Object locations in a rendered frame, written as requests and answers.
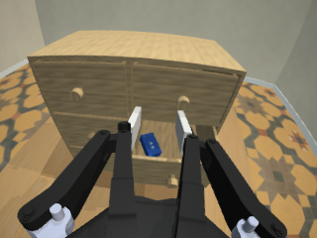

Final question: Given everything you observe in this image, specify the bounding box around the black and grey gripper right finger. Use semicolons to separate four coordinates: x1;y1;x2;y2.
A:
174;110;287;238

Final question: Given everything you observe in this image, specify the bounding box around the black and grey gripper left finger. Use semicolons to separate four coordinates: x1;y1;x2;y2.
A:
17;106;142;238

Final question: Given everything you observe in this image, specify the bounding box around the brown wooden drawer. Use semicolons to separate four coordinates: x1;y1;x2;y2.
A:
53;112;129;146
34;59;129;116
132;120;220;188
133;62;239;124
69;145;115;171

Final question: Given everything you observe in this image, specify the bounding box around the blue nine-volt battery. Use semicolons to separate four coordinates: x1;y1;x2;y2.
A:
140;133;162;157

